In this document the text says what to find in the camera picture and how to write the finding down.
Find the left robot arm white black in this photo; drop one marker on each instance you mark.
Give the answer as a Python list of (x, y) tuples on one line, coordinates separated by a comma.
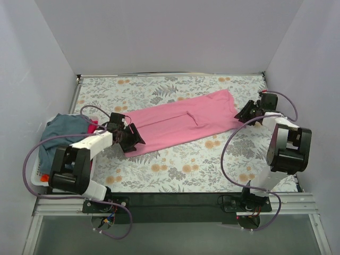
[(72, 165)]

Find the grey blue t shirt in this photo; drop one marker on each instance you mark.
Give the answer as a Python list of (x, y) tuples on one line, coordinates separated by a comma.
[(62, 124)]

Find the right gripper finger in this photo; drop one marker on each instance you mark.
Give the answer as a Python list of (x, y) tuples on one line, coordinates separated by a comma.
[(248, 108), (244, 117)]

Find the magenta shirt in basket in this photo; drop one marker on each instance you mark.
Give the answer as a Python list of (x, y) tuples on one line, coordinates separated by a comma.
[(92, 126)]

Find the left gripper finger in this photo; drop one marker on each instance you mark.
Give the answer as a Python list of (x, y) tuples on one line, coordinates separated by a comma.
[(136, 135), (128, 146)]

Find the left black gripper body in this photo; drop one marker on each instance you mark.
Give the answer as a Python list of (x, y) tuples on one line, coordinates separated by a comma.
[(128, 137)]

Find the floral patterned table mat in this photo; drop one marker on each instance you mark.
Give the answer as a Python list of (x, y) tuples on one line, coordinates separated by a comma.
[(218, 163)]

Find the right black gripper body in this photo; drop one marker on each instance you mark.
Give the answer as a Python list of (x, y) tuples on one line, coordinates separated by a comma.
[(249, 112)]

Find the orange garment in basket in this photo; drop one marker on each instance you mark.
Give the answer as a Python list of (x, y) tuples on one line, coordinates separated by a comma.
[(43, 177)]

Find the pink t shirt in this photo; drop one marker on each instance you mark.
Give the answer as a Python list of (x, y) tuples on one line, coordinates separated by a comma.
[(172, 124)]

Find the white laundry basket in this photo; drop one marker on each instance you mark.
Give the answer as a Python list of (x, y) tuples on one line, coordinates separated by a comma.
[(37, 177)]

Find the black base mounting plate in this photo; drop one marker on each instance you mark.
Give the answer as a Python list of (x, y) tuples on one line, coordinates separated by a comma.
[(187, 207)]

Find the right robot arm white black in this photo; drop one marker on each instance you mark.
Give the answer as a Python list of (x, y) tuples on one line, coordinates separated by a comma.
[(288, 151)]

